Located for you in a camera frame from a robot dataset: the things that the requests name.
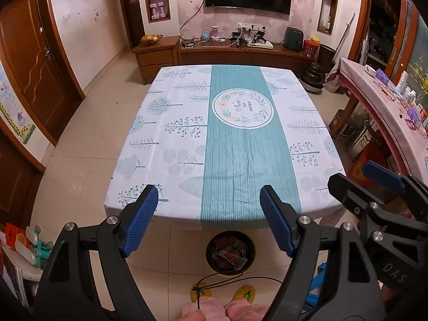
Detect red snack packet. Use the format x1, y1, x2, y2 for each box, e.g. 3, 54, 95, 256
218, 250, 247, 271

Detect black round trash bin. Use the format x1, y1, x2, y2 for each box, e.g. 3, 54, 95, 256
205, 230, 256, 276

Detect right yellow slipper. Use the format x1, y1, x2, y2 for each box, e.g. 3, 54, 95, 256
232, 285, 255, 304

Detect yellow slipper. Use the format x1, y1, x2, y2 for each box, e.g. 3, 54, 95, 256
232, 285, 255, 304
190, 282, 212, 303

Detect blue plastic stool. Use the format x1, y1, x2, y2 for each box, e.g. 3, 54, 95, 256
303, 263, 326, 312

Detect printed tablecloth with teal stripe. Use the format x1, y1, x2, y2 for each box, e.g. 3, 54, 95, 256
105, 64, 344, 229

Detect left yellow slipper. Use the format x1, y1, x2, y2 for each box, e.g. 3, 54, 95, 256
190, 282, 212, 303

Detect side table pink cloth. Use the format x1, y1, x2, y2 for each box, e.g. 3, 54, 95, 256
327, 58, 427, 183

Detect stacked metal pots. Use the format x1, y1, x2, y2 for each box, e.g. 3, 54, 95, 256
299, 62, 325, 94

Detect wooden tv cabinet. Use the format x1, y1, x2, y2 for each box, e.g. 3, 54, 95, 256
131, 36, 315, 84

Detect red basket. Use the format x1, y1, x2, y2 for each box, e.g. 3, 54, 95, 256
303, 40, 320, 58

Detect fruit bowl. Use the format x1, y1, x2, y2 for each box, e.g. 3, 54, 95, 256
140, 34, 163, 47

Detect white set-top box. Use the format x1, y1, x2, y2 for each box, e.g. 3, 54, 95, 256
248, 40, 273, 49

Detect dark green appliance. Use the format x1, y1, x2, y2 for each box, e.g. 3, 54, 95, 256
283, 27, 304, 51

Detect brown wooden door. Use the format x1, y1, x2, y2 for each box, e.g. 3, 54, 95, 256
1, 0, 85, 145

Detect wall poster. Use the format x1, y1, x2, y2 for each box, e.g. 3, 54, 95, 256
0, 63, 37, 145

